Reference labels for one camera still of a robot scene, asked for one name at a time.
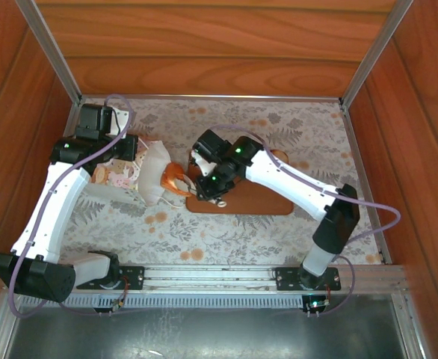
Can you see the glossy orange fake pastry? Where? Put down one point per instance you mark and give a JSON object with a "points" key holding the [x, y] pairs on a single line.
{"points": [[172, 177]]}

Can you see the floral patterned table cover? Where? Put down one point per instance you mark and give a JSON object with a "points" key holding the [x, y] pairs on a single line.
{"points": [[241, 239]]}

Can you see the brown wooden tray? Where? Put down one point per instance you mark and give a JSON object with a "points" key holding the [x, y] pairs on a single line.
{"points": [[256, 202]]}

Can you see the animal print paper bag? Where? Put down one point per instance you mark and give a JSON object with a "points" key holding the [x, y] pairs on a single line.
{"points": [[151, 168]]}

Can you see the aluminium frame post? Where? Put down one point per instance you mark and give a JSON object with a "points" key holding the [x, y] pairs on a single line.
{"points": [[49, 48], [376, 48]]}

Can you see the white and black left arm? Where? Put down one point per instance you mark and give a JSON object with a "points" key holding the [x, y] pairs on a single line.
{"points": [[54, 209]]}

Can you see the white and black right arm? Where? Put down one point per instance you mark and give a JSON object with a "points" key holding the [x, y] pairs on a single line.
{"points": [[297, 183]]}

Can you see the aluminium frame bar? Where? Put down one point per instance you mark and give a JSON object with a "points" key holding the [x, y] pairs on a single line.
{"points": [[204, 97]]}

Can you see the grey metal sheet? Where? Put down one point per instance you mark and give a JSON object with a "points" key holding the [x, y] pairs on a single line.
{"points": [[204, 336]]}

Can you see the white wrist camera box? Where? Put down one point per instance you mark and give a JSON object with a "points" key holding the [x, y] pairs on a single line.
{"points": [[119, 119], [203, 164]]}

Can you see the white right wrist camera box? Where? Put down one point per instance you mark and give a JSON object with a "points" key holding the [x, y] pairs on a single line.
{"points": [[203, 164]]}

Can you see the round golden fake bun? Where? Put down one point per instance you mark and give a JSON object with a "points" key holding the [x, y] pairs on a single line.
{"points": [[280, 155]]}

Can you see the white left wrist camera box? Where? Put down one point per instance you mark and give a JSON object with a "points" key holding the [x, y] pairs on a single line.
{"points": [[119, 119]]}

